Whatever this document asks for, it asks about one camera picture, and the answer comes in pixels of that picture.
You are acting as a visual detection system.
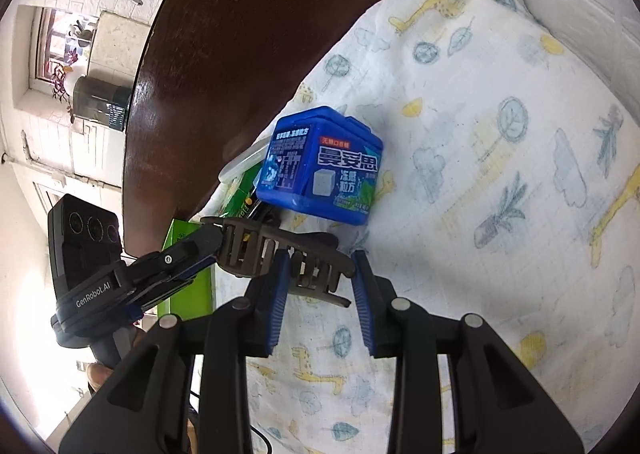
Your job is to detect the black and yellow pen box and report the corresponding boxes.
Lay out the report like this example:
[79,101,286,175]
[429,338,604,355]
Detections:
[244,199,281,225]

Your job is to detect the person's left hand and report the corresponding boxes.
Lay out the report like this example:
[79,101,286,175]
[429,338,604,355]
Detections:
[85,361,118,392]

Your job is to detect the brown hair claw clip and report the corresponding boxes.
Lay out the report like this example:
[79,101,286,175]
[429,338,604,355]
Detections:
[200,216,357,309]

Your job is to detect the potted plant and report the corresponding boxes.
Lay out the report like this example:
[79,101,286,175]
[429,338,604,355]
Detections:
[47,18,98,122]

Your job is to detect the dark brown wooden headboard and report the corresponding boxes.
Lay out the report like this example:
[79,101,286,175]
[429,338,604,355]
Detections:
[122,0,481,255]

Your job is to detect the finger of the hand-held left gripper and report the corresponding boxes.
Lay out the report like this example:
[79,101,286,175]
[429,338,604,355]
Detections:
[131,260,217,311]
[125,228,225,285]

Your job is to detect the blue plastic gum container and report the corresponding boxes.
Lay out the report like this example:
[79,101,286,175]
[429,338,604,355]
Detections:
[255,106,385,225]

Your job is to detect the green cardboard box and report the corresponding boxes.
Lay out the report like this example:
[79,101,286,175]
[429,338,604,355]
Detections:
[155,219,216,319]

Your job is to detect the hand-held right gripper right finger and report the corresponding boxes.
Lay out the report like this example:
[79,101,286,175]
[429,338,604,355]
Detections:
[350,249,586,454]

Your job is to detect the black wall dispenser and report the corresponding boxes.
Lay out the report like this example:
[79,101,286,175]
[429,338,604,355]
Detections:
[72,76,132,131]

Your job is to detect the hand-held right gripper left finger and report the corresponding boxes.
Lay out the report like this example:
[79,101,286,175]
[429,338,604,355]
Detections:
[59,249,293,454]

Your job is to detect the small green box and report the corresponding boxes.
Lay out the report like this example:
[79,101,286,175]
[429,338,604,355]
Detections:
[220,169,266,222]

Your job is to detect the translucent plastic case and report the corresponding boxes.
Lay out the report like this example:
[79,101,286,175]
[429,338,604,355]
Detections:
[218,136,271,183]

